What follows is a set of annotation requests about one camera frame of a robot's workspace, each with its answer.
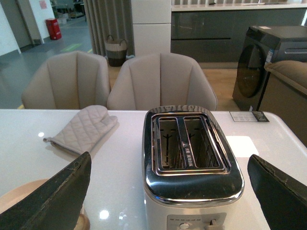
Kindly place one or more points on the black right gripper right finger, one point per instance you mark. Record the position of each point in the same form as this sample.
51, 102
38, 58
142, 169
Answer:
282, 198

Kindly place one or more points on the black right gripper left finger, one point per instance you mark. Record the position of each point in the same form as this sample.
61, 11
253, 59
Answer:
56, 204

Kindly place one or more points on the bread slice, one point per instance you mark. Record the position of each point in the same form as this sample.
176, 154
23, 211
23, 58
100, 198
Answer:
82, 223

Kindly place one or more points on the white chrome toaster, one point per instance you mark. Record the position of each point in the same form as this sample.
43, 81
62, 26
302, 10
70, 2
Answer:
191, 178

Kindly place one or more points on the pink round plate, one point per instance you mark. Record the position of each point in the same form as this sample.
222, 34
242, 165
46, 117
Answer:
16, 195

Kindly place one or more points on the grey quilted oven mitt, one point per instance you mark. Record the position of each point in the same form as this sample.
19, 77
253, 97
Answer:
84, 130

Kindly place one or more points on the printed label card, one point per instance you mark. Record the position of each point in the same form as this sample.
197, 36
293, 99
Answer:
251, 116

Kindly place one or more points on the left beige chair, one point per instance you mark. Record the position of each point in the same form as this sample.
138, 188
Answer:
73, 80

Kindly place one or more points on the beige chair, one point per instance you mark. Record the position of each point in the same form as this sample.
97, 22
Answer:
73, 80
161, 79

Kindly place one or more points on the right beige chair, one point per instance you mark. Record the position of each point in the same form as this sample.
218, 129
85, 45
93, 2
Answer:
161, 79

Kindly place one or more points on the dark grey washing machine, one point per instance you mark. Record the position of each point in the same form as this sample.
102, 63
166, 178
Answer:
263, 45

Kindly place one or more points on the woven laundry basket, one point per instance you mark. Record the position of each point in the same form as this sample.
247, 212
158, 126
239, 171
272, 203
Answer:
116, 51

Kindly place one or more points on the grey kitchen cabinet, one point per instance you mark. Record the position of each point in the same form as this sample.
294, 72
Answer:
218, 35

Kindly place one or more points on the red box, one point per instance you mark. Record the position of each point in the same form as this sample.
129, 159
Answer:
53, 29

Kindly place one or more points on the grey curtain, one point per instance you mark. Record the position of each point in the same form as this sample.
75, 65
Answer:
109, 17

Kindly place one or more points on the white fridge column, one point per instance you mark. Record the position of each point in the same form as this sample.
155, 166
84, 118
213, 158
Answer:
151, 23

